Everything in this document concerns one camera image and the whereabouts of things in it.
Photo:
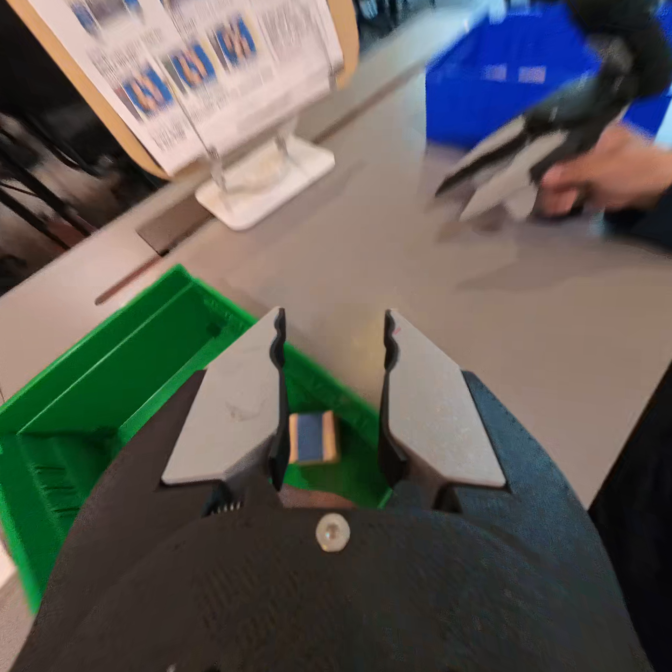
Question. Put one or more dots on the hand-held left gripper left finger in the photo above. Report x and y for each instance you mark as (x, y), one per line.
(231, 420)

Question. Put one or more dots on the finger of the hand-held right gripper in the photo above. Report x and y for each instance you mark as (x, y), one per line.
(488, 155)
(514, 178)

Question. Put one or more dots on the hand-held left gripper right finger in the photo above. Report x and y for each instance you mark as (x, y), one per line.
(435, 420)

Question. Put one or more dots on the blue plastic bin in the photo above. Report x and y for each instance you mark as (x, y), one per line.
(498, 78)

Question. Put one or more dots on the blue-striped wooden cube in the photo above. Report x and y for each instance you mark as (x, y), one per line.
(312, 438)

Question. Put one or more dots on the green plastic bin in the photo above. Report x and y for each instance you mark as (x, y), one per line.
(105, 367)

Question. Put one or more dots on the person's right forearm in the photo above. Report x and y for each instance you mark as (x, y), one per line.
(648, 223)

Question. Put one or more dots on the person's right hand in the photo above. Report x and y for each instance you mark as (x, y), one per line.
(624, 173)

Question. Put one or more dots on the instruction sheet on stand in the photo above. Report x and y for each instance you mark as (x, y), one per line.
(267, 181)

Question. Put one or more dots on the person's leg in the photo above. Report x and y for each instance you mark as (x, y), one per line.
(640, 525)

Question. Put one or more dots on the printed instruction sheet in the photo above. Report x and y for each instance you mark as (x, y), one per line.
(236, 105)

